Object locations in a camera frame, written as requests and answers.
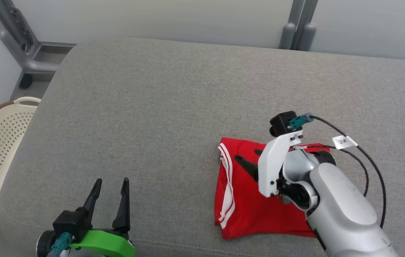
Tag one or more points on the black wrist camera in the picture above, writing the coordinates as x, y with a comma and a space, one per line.
68, 223
280, 123

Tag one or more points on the grey metal wheeled frame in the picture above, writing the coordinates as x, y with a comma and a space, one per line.
35, 66

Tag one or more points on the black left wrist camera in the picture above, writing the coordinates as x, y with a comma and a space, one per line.
68, 223

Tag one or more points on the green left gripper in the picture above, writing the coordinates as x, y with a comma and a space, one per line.
109, 244

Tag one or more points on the grey metal frame post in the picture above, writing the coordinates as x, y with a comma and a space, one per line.
288, 35

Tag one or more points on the red garment with white stripes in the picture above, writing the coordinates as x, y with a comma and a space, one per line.
249, 210

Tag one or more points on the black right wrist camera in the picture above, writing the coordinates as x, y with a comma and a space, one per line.
280, 123

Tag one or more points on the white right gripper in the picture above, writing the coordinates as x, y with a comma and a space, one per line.
270, 167

